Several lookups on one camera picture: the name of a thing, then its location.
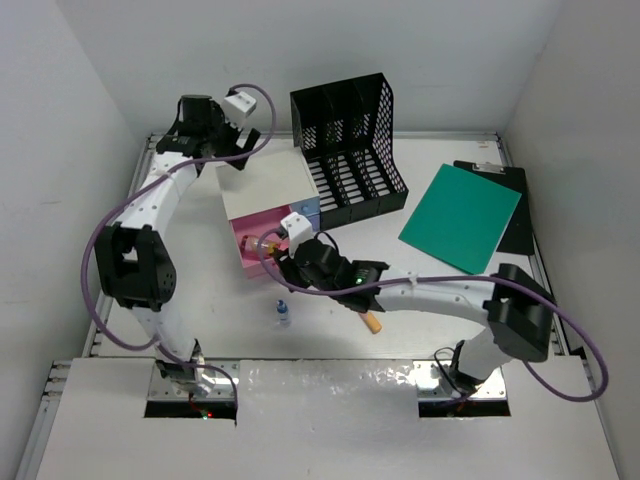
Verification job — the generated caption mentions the white drawer cabinet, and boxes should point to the white drawer cabinet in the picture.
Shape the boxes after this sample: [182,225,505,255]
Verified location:
[215,148,321,236]

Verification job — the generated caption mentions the purple wide drawer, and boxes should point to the purple wide drawer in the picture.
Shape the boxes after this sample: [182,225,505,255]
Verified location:
[306,215,320,232]

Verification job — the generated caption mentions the light blue small drawer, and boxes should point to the light blue small drawer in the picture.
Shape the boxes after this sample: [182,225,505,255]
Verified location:
[290,196,320,218]

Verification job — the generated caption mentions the small blue cap bottle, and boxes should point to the small blue cap bottle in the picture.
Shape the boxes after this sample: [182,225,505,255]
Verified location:
[276,299,291,328]

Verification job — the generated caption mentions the pink drawer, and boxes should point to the pink drawer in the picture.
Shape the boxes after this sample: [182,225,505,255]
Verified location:
[230,205,292,278]

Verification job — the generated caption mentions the pink lid jar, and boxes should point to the pink lid jar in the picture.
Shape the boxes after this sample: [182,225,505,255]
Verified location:
[240,235,280,256]

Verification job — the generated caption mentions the orange highlighter pen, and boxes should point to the orange highlighter pen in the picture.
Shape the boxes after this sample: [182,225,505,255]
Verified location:
[359,312,382,334]

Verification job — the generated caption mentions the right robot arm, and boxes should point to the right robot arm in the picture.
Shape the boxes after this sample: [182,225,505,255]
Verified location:
[271,237,554,398]

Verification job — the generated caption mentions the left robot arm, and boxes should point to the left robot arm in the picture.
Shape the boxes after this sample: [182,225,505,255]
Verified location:
[94,89,260,397]

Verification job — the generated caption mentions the black mesh file organizer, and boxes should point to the black mesh file organizer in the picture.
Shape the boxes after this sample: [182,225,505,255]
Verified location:
[290,73,409,230]

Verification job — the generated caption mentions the green notebook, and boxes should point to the green notebook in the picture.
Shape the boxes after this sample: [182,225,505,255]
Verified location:
[399,164,521,275]

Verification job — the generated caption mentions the black clipboard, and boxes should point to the black clipboard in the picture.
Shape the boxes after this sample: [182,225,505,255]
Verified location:
[453,160,534,256]

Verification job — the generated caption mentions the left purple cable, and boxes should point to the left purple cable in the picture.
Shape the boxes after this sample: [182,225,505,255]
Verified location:
[80,83,279,401]

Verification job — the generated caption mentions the purple cable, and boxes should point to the purple cable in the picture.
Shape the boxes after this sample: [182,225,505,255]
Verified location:
[257,230,610,403]
[80,83,279,401]

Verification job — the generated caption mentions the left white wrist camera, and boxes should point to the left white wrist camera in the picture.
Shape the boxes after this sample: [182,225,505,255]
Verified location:
[221,91,257,130]

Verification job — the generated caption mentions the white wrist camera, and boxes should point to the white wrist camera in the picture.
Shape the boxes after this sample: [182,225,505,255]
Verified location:
[221,91,257,130]
[280,212,314,248]

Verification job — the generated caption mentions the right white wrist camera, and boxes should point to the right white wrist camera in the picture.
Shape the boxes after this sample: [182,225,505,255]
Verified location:
[280,212,314,248]

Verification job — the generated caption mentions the aluminium table frame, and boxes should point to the aluminium table frame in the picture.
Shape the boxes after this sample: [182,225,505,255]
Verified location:
[19,138,616,479]

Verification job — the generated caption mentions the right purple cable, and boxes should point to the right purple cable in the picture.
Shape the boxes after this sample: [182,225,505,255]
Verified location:
[257,230,610,403]

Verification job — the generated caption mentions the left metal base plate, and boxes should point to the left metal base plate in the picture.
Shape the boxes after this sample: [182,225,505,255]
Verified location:
[147,359,240,402]

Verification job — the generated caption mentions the metal base plate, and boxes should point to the metal base plate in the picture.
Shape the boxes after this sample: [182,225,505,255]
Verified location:
[147,359,240,402]
[411,359,507,403]

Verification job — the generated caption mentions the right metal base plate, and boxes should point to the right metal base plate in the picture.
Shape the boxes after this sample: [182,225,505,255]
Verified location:
[411,359,507,403]

